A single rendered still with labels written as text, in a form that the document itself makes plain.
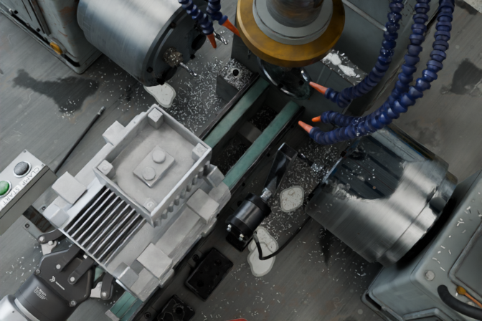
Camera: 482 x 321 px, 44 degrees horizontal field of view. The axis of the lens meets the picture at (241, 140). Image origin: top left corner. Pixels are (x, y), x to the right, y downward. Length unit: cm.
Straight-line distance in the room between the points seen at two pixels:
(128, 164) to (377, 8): 61
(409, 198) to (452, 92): 59
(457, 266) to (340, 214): 22
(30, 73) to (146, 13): 48
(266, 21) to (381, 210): 40
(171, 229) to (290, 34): 36
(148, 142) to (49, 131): 72
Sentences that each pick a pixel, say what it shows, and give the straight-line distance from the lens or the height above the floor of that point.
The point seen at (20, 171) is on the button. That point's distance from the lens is 120.
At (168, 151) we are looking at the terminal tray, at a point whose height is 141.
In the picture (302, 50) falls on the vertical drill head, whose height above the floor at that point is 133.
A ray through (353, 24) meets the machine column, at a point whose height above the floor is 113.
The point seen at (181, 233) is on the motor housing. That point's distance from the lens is 83.
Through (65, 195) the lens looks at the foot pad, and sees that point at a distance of 85.
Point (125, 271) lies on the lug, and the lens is 80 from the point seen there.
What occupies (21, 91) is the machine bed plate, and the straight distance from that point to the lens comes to 157.
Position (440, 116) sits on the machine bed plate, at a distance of 161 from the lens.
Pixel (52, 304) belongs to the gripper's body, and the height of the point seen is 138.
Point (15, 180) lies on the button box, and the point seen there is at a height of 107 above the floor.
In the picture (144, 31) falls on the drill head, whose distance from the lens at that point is 120.
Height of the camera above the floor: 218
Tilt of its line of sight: 70 degrees down
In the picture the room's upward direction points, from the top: 11 degrees clockwise
